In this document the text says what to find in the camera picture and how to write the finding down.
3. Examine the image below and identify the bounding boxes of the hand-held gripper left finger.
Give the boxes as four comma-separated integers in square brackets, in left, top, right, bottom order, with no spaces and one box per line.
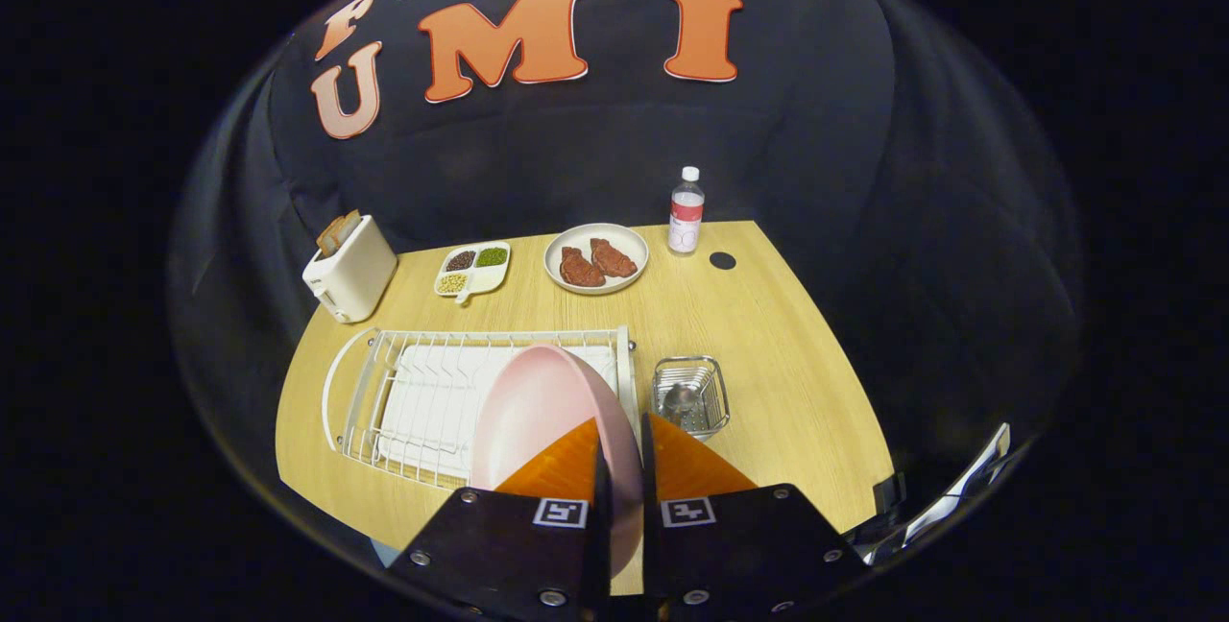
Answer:
[387,416,615,621]

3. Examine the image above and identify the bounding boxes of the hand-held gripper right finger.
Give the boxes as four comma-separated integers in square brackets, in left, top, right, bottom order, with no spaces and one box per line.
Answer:
[639,412,872,622]

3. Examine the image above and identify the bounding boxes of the metal wire basket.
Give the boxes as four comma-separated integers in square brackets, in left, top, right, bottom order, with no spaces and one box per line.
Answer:
[653,356,731,441]

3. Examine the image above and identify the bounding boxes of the pink plate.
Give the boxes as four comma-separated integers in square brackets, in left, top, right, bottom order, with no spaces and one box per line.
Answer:
[469,344,644,580]

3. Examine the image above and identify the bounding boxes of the white wire dish rack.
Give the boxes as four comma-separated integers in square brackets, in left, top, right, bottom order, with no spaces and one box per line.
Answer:
[322,324,639,491]

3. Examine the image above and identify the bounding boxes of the white divided dish with beans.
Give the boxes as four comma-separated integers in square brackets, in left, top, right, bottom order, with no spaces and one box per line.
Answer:
[434,242,512,304]

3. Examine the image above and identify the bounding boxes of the beige plate with meat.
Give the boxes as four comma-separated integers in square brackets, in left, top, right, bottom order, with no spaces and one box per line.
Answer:
[543,223,650,296]

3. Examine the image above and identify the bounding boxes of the white drain tray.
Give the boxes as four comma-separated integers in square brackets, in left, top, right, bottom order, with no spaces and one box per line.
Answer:
[379,344,615,479]

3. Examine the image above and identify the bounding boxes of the red-brown meat piece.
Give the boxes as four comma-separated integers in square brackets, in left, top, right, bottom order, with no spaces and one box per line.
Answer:
[590,238,639,278]
[560,247,607,288]

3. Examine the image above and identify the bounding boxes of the white toaster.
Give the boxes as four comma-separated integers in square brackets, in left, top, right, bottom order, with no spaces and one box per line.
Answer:
[302,215,398,323]

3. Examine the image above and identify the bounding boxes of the clear bottle with red label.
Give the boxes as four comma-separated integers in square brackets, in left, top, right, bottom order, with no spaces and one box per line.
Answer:
[667,166,706,255]

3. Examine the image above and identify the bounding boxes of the black backdrop cloth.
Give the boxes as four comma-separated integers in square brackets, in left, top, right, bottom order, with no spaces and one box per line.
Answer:
[173,0,1086,508]

